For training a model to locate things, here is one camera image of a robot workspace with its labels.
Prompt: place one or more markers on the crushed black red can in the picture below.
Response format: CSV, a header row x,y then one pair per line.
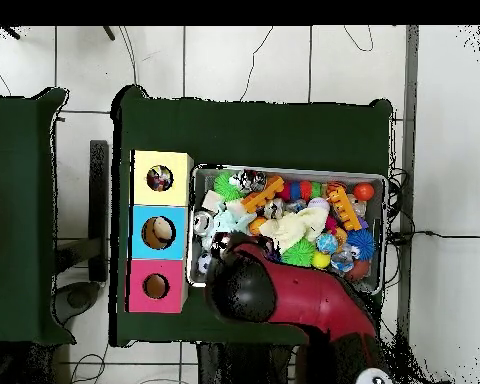
x,y
250,180

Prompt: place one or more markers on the cream waffle cloth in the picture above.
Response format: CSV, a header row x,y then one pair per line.
x,y
292,228

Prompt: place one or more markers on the black upright panel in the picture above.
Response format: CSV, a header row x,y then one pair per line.
x,y
98,180

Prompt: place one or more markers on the blue globe ball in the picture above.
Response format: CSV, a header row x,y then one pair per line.
x,y
327,243

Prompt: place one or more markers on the grey round stand base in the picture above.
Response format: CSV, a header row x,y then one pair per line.
x,y
78,300

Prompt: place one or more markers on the green fuzzy ball with eyes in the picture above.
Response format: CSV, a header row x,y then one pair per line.
x,y
226,186

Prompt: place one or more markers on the dark green table cloth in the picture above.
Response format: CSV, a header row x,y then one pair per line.
x,y
16,200
244,132

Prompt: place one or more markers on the colourful patterned cloth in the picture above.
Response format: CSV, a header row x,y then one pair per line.
x,y
160,178

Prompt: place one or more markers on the crushed silver can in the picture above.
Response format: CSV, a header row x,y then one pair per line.
x,y
202,222

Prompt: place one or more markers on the mint green waffle cloth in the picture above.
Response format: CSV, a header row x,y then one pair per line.
x,y
228,220

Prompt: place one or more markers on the orange toy brick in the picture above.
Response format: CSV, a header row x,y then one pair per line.
x,y
344,210
264,194

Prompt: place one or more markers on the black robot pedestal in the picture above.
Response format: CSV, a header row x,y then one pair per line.
x,y
240,366

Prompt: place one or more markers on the wooden box with three holes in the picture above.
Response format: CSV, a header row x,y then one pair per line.
x,y
160,304

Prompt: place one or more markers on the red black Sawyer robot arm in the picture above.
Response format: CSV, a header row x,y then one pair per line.
x,y
304,296

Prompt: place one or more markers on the shallow mesh bin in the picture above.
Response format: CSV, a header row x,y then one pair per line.
x,y
288,172

